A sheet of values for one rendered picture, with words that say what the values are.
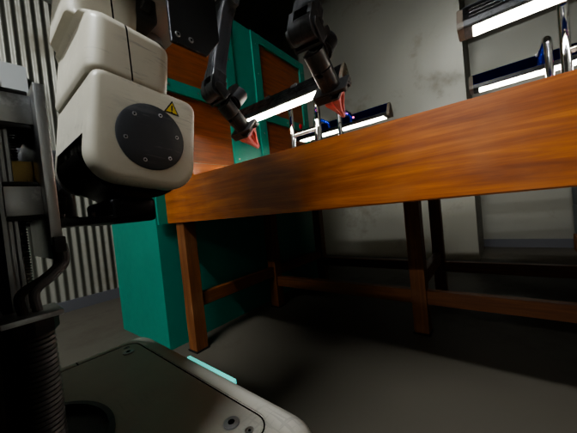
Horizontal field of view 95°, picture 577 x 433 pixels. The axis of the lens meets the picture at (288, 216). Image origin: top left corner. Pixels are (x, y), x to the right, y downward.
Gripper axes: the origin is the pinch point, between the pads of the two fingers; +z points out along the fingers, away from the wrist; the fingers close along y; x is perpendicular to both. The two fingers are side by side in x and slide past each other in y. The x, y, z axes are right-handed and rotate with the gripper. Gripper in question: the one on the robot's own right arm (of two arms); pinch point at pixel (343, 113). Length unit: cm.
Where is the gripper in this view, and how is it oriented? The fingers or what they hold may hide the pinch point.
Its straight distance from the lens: 87.1
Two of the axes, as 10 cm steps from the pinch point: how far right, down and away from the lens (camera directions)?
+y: -7.9, 0.6, 6.1
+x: -3.2, 8.1, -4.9
